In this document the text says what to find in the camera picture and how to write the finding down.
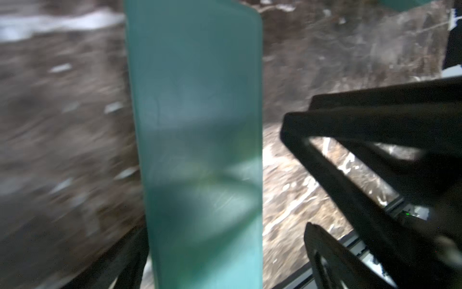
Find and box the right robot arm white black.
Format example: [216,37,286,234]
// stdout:
[280,1,462,289]

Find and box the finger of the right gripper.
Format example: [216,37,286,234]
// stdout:
[280,110,462,289]
[309,77,462,110]

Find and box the dark green pencil case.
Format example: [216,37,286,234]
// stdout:
[379,0,432,12]
[125,1,263,289]

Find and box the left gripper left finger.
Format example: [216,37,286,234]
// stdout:
[63,226,149,289]

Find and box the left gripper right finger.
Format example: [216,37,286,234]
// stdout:
[304,223,392,289]

